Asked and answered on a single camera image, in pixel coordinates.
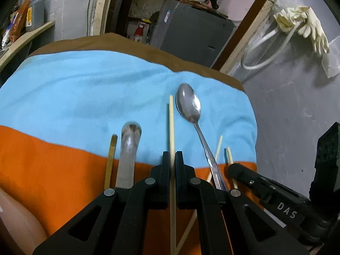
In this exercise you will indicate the grey appliance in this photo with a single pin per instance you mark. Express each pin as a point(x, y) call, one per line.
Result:
point(191, 32)

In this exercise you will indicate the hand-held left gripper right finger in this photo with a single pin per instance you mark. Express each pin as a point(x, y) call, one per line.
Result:
point(182, 180)

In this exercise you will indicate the wooden door frame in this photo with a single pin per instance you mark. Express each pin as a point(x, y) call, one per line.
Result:
point(97, 10)

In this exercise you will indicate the beige kitchen counter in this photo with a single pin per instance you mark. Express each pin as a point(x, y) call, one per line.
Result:
point(26, 38)

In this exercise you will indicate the cream rubber gloves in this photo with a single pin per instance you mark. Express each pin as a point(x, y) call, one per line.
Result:
point(316, 32)

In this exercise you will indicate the red white bottle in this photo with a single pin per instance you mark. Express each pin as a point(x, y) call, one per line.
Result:
point(138, 32)

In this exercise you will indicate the large metal spoon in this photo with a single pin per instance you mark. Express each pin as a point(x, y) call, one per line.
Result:
point(188, 103)

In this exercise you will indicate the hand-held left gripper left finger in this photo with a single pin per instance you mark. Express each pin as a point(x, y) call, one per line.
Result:
point(163, 180)

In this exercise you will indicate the large dark liquid jug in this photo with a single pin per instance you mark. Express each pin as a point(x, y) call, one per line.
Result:
point(35, 10)

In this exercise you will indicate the striped blanket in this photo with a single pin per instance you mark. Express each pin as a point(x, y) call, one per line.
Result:
point(79, 85)

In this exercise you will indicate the blue white packet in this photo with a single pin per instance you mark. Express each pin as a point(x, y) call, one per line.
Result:
point(5, 35)

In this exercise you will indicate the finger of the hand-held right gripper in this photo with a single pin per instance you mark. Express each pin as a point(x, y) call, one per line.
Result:
point(247, 180)

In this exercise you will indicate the dark yellow chopstick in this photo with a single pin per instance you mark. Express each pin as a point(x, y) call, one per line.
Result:
point(110, 162)

